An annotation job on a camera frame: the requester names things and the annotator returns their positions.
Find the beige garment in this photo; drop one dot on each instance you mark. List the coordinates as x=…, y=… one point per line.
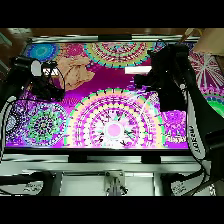
x=76, y=71
x=210, y=40

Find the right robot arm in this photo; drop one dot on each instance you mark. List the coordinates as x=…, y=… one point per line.
x=203, y=113

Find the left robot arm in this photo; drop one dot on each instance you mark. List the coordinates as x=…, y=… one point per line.
x=20, y=75

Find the silver frame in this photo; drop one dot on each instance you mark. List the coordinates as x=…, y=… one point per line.
x=100, y=166

